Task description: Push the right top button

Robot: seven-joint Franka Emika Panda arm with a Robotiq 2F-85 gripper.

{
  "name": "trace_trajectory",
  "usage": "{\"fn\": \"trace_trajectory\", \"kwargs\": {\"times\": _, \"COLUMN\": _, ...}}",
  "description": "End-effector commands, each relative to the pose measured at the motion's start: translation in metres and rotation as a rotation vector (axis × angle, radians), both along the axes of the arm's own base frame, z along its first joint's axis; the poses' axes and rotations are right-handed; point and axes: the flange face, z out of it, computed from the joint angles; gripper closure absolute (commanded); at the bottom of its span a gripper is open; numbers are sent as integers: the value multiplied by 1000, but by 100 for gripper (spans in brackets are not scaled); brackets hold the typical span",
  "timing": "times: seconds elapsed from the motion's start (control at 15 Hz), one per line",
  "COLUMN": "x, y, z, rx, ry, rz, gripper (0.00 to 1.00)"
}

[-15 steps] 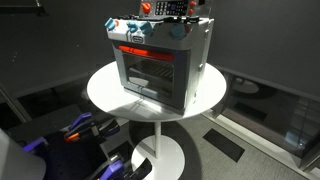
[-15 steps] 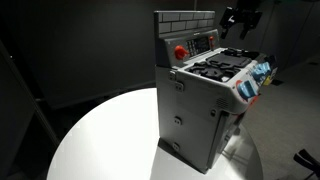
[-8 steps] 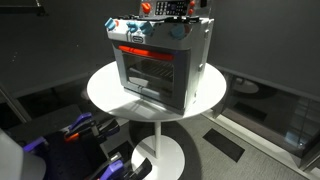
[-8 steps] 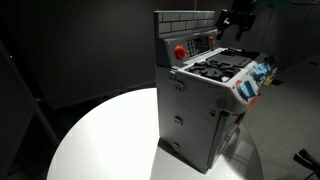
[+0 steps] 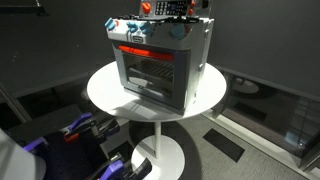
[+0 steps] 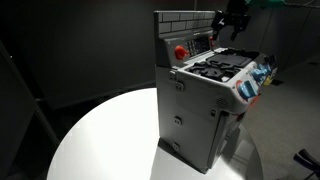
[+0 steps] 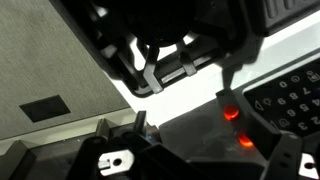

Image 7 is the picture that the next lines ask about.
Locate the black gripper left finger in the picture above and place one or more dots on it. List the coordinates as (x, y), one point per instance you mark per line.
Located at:
(90, 156)

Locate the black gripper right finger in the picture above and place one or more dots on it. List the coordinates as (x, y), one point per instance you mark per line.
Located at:
(263, 133)

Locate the red round toy button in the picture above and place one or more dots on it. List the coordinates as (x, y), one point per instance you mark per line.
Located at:
(231, 112)
(246, 140)

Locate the black toy keypad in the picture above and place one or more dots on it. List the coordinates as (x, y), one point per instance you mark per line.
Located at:
(293, 96)

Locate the gray toy kitchen oven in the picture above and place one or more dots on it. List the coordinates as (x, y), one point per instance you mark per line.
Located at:
(186, 96)

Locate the black toy burner grate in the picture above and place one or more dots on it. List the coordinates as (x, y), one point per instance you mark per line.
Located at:
(286, 11)
(156, 20)

